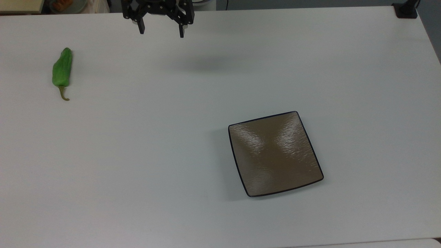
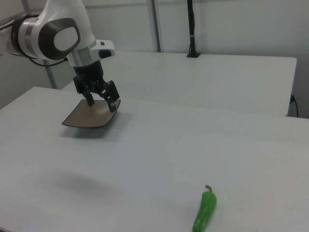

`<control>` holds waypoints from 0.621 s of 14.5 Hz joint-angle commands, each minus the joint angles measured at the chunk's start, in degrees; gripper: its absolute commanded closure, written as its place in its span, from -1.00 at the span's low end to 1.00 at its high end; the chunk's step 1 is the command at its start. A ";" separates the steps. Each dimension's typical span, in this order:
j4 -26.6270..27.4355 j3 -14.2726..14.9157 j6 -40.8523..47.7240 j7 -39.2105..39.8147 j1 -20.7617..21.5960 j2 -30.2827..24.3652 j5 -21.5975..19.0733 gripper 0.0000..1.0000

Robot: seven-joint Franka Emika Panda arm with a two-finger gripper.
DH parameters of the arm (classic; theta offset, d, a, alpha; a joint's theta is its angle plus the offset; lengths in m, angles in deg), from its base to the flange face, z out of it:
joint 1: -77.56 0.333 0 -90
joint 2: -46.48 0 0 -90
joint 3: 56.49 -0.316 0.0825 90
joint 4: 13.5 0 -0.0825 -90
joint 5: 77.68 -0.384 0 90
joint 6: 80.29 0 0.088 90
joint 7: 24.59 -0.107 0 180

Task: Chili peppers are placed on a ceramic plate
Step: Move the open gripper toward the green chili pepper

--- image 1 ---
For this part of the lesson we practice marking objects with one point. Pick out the square brown ceramic plate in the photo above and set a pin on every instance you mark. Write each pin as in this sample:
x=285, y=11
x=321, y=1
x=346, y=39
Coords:
x=275, y=155

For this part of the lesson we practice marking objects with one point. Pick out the beige wooden furniture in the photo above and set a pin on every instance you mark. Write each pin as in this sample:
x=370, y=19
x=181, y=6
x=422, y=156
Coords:
x=20, y=5

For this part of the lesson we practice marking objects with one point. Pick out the white plastic bag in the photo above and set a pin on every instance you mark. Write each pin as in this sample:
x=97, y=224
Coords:
x=98, y=5

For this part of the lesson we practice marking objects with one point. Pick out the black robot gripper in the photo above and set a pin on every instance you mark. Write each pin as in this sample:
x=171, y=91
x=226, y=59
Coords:
x=156, y=6

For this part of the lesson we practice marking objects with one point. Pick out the black table clamp mount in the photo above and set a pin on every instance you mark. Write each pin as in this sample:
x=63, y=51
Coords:
x=406, y=9

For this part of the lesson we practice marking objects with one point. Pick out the bowl with orange food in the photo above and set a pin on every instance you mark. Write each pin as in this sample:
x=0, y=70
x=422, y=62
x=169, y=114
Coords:
x=65, y=4

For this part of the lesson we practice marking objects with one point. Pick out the green chili pepper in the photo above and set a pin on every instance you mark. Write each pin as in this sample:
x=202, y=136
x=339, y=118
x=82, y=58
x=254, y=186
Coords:
x=62, y=69

